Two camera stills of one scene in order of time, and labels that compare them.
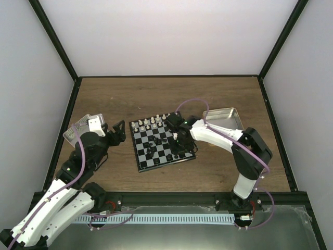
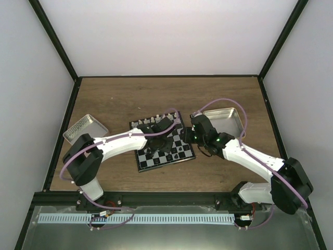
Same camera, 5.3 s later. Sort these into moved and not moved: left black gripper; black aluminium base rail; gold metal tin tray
Moved: left black gripper
Not moved: gold metal tin tray; black aluminium base rail
